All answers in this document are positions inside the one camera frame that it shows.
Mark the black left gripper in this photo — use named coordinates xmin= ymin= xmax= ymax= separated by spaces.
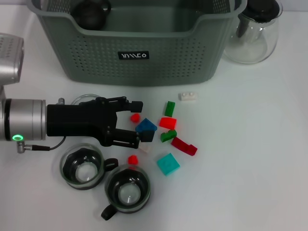
xmin=46 ymin=95 xmax=155 ymax=148

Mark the glass teacup with black sleeve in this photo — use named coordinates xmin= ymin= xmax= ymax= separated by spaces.
xmin=59 ymin=143 xmax=119 ymax=191
xmin=71 ymin=93 xmax=97 ymax=106
xmin=100 ymin=165 xmax=152 ymax=221

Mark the grey-green perforated storage bin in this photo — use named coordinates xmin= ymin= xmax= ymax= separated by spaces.
xmin=26 ymin=0 xmax=248 ymax=87

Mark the blue square plate brick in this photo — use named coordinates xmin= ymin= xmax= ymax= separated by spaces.
xmin=135 ymin=117 xmax=158 ymax=133

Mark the white flat plate brick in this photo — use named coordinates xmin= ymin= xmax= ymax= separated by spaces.
xmin=139 ymin=143 xmax=153 ymax=154

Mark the red curved slope brick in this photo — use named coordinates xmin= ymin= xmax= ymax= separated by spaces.
xmin=158 ymin=116 xmax=178 ymax=130

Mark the short green studded brick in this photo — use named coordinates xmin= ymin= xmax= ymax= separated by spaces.
xmin=160 ymin=129 xmax=178 ymax=143

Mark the long green brick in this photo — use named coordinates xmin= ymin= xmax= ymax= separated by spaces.
xmin=164 ymin=101 xmax=176 ymax=117

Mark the turquoise square plate brick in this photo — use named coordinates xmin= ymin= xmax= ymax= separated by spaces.
xmin=156 ymin=153 xmax=181 ymax=177

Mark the dark red long brick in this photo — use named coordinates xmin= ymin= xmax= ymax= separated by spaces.
xmin=170 ymin=137 xmax=198 ymax=157

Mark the white two-stud brick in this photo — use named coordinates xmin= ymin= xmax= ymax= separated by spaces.
xmin=178 ymin=91 xmax=197 ymax=103

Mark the black round teapot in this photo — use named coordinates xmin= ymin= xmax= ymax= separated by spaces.
xmin=71 ymin=0 xmax=112 ymax=31

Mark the glass carafe with black lid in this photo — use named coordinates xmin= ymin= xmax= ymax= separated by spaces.
xmin=222 ymin=0 xmax=283 ymax=64

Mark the black cable with silver connector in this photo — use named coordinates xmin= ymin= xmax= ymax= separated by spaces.
xmin=16 ymin=136 xmax=66 ymax=154

